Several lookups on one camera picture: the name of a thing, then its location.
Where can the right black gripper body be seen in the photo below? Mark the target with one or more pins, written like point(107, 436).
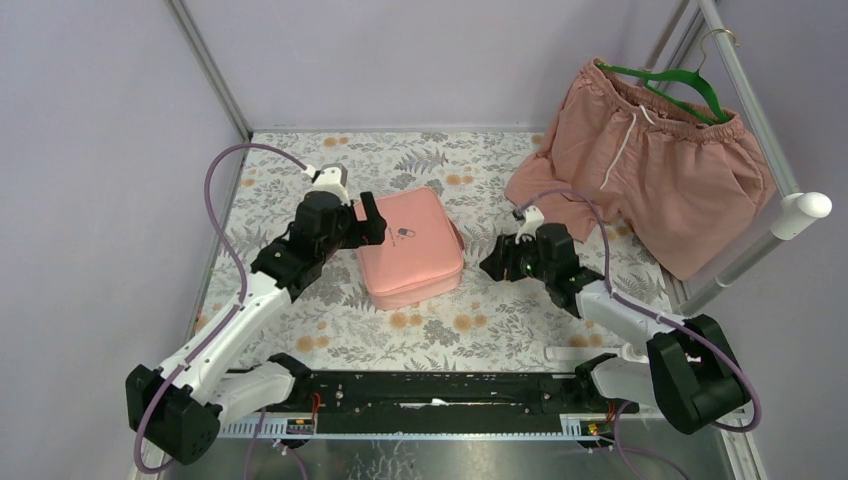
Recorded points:
point(522, 260)

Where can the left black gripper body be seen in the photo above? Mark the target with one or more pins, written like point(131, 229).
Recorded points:
point(354, 220)

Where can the pink medicine kit case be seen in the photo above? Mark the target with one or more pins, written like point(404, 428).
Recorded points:
point(422, 255)

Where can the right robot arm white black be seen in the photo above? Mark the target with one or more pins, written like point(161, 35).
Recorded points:
point(684, 367)

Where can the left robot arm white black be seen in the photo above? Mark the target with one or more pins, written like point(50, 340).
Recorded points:
point(181, 405)

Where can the pink shorts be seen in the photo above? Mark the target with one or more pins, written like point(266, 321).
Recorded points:
point(619, 152)

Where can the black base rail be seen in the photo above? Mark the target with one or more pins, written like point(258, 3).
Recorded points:
point(349, 402)

